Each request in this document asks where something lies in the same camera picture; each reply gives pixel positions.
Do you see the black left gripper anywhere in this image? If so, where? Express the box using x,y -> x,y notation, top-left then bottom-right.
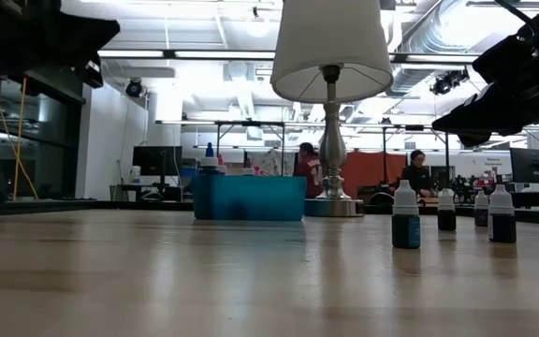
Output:
0,0 -> 121,90

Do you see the small dark dropper bottle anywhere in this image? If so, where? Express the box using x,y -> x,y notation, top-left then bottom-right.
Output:
473,189 -> 489,228
437,187 -> 458,232

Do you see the small dropper bottle navy liquid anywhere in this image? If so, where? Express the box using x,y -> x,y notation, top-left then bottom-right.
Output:
488,183 -> 517,244

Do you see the large bottle blue cap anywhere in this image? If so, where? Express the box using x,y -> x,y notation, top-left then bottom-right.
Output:
199,142 -> 220,177

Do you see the black track spotlight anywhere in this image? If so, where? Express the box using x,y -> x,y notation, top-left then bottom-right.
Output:
430,68 -> 471,96

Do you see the black computer monitor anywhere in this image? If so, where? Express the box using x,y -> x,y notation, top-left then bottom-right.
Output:
132,145 -> 183,177
509,147 -> 539,184

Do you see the round black ceiling spotlight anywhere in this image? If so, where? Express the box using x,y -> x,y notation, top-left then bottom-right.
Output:
125,78 -> 144,98

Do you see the long ceiling light strip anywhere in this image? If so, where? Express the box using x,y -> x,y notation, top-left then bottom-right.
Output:
98,48 -> 275,59
388,52 -> 481,65

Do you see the person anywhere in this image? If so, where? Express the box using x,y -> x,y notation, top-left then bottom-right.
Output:
399,149 -> 438,198
294,142 -> 326,199

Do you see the orange room partition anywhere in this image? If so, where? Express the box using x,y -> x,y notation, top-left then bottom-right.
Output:
342,150 -> 407,200

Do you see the small dropper bottle blue label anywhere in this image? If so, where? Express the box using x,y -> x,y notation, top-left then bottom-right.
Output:
391,179 -> 422,250

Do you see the silver table lamp white shade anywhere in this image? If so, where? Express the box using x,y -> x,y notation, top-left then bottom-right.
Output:
269,0 -> 395,218

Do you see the blue plastic bin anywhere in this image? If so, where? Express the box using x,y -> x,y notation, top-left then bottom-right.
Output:
191,175 -> 308,222

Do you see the black background table frame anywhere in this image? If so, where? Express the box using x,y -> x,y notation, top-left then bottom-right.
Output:
214,120 -> 286,177
380,124 -> 452,188

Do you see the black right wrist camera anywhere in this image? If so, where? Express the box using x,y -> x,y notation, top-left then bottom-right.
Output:
473,21 -> 539,88

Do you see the yellow extension cord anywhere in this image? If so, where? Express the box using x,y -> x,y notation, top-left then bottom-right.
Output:
12,77 -> 28,200
0,77 -> 40,200

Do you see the silver ribbed air duct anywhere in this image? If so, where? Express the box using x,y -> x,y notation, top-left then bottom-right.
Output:
388,0 -> 500,97

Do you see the black aluminium table frame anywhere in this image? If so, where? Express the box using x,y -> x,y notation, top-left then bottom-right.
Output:
0,198 -> 539,225

